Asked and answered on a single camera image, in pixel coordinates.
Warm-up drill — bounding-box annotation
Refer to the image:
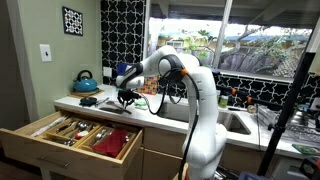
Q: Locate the stainless steel sink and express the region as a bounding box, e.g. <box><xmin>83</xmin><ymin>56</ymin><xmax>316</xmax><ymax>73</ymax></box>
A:
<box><xmin>156</xmin><ymin>101</ymin><xmax>253</xmax><ymax>136</ymax></box>

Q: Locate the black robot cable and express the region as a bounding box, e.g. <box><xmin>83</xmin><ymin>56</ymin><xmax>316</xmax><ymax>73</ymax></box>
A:
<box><xmin>143</xmin><ymin>68</ymin><xmax>202</xmax><ymax>180</ymax></box>

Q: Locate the metal dish rack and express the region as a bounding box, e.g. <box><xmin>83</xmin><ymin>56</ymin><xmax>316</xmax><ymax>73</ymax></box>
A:
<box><xmin>256</xmin><ymin>103</ymin><xmax>320</xmax><ymax>145</ymax></box>

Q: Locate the metal drawer handle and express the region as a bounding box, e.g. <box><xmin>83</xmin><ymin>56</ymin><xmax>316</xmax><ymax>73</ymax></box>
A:
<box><xmin>39</xmin><ymin>154</ymin><xmax>70</xmax><ymax>169</ymax></box>

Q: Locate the white plastic utensil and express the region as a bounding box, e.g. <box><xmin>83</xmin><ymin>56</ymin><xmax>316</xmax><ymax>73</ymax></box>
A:
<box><xmin>30</xmin><ymin>114</ymin><xmax>69</xmax><ymax>138</ymax></box>

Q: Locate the white light switch plate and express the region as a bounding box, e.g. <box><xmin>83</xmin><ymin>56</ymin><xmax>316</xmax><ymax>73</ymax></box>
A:
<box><xmin>39</xmin><ymin>43</ymin><xmax>53</xmax><ymax>63</ymax></box>

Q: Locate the teal kettle with black handle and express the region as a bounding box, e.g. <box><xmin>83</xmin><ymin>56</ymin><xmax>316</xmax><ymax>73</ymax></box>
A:
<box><xmin>72</xmin><ymin>69</ymin><xmax>100</xmax><ymax>94</ymax></box>

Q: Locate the brown wooden spoon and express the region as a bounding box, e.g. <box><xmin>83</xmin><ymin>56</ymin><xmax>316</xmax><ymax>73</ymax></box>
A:
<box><xmin>105</xmin><ymin>100</ymin><xmax>133</xmax><ymax>115</ymax></box>

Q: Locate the light wooden drawer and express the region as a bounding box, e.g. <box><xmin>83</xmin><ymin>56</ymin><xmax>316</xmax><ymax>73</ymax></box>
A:
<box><xmin>0</xmin><ymin>109</ymin><xmax>144</xmax><ymax>180</ymax></box>

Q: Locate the wooden trivet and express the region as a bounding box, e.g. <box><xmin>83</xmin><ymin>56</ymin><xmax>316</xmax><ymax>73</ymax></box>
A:
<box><xmin>68</xmin><ymin>88</ymin><xmax>105</xmax><ymax>99</ymax></box>

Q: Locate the colourful mosaic board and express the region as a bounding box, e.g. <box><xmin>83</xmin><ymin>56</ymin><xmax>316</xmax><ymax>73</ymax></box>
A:
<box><xmin>137</xmin><ymin>75</ymin><xmax>160</xmax><ymax>96</ymax></box>

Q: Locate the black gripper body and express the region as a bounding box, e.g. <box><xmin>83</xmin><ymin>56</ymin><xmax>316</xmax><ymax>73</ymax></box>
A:
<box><xmin>117</xmin><ymin>88</ymin><xmax>141</xmax><ymax>102</ymax></box>

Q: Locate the red cloth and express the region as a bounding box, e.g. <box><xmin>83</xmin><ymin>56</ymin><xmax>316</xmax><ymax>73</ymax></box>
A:
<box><xmin>90</xmin><ymin>128</ymin><xmax>128</xmax><ymax>159</ymax></box>

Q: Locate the large metal spoon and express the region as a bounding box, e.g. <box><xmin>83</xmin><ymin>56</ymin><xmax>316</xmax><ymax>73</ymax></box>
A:
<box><xmin>68</xmin><ymin>121</ymin><xmax>89</xmax><ymax>137</ymax></box>
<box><xmin>90</xmin><ymin>129</ymin><xmax>107</xmax><ymax>147</ymax></box>

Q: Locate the black handled knife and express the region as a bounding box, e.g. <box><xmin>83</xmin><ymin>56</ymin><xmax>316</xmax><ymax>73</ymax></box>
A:
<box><xmin>94</xmin><ymin>96</ymin><xmax>111</xmax><ymax>108</ymax></box>

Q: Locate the white window frame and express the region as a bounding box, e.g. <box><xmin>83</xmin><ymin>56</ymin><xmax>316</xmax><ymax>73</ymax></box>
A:
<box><xmin>145</xmin><ymin>0</ymin><xmax>320</xmax><ymax>83</ymax></box>

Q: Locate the small black dish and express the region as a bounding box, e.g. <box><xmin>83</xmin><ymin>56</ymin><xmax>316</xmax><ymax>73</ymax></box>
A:
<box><xmin>79</xmin><ymin>96</ymin><xmax>98</xmax><ymax>108</ymax></box>

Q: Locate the wooden cutlery organiser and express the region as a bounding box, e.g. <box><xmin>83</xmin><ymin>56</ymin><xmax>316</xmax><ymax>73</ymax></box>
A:
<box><xmin>44</xmin><ymin>116</ymin><xmax>138</xmax><ymax>162</ymax></box>

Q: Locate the black patterned wall picture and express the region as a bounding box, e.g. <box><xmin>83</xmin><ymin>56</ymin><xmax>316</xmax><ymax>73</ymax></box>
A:
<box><xmin>61</xmin><ymin>5</ymin><xmax>84</xmax><ymax>37</ymax></box>

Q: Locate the white wall outlet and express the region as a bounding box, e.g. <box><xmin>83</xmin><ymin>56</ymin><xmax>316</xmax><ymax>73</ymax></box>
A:
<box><xmin>102</xmin><ymin>66</ymin><xmax>113</xmax><ymax>78</ymax></box>

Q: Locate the green dish soap bottle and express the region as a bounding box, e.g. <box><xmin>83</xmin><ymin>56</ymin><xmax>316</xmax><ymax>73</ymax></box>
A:
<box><xmin>218</xmin><ymin>94</ymin><xmax>230</xmax><ymax>110</ymax></box>

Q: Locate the black tripod stand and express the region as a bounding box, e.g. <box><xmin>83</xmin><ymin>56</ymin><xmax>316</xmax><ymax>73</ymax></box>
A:
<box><xmin>213</xmin><ymin>16</ymin><xmax>320</xmax><ymax>178</ymax></box>

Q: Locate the green flat book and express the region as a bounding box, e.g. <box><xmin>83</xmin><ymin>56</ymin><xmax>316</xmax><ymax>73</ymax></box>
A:
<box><xmin>292</xmin><ymin>143</ymin><xmax>320</xmax><ymax>156</ymax></box>

